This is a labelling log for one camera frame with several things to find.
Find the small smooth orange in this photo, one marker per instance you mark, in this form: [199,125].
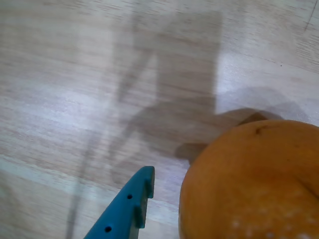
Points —
[236,186]

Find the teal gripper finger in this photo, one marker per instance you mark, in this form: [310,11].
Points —
[119,211]

